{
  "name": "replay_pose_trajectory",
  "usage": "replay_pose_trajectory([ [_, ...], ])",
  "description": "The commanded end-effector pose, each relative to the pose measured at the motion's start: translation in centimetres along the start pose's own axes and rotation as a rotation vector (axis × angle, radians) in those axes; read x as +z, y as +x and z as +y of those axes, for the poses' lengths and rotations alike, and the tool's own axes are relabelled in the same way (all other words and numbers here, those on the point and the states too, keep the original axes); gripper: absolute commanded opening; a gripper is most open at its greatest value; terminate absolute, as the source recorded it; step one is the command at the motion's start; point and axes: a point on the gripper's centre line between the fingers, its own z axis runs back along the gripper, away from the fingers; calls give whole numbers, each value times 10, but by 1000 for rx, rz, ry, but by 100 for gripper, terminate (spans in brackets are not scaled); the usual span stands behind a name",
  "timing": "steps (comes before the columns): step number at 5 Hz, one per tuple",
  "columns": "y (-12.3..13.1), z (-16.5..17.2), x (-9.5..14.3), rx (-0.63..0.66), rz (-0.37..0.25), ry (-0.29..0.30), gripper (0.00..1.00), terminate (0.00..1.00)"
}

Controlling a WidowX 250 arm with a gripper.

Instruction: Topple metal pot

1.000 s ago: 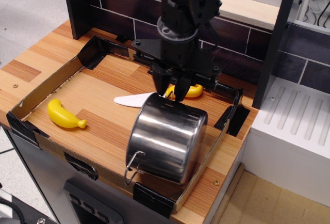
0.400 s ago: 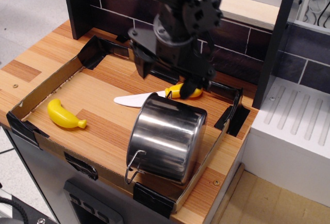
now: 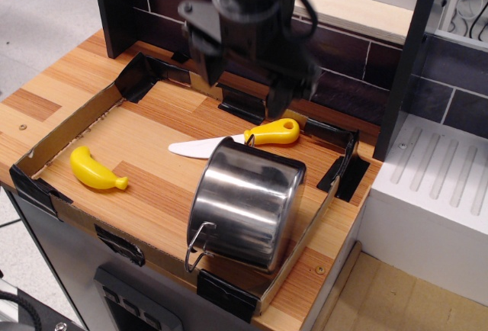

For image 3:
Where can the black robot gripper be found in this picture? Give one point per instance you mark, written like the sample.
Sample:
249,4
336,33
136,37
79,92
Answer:
267,36

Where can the stainless steel pot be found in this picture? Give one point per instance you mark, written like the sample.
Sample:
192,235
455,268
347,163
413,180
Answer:
245,206

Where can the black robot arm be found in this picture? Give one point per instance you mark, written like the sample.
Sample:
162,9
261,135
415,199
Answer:
268,36

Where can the yellow toy banana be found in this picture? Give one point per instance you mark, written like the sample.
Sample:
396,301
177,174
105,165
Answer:
92,173

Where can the white toy sink drainboard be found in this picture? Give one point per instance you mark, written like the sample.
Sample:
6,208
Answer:
426,213

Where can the yellow handled toy knife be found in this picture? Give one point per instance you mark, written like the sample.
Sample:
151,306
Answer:
281,132

